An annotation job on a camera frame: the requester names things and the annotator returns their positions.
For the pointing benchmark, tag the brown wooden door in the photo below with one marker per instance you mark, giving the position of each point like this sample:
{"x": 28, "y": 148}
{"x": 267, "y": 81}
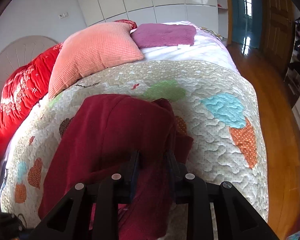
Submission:
{"x": 277, "y": 33}

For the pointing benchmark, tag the pink corduroy pillow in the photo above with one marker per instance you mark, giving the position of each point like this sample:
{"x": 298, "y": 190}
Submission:
{"x": 90, "y": 51}

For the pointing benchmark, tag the patchwork quilted bedspread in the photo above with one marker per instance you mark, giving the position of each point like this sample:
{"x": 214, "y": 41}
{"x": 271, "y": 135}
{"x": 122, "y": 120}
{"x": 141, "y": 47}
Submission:
{"x": 211, "y": 100}

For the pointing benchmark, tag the dark red knit garment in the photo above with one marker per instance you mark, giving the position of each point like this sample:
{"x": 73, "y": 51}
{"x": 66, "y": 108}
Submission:
{"x": 101, "y": 137}

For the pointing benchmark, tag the red embroidered duvet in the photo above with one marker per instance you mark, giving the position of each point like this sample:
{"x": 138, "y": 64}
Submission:
{"x": 24, "y": 88}

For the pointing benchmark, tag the white wall socket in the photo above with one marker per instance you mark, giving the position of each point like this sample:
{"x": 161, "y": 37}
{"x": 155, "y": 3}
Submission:
{"x": 63, "y": 15}

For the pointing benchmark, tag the purple fuzzy towel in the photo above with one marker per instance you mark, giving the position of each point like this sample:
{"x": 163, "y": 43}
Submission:
{"x": 159, "y": 35}

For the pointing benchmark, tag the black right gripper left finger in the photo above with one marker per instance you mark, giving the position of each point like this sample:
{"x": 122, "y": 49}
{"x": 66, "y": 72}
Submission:
{"x": 91, "y": 211}

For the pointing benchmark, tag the white glossy wardrobe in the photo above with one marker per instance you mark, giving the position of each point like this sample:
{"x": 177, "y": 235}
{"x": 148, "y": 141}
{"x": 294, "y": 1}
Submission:
{"x": 210, "y": 14}

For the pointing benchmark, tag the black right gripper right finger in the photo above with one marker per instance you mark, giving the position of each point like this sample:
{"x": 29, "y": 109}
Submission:
{"x": 212, "y": 207}

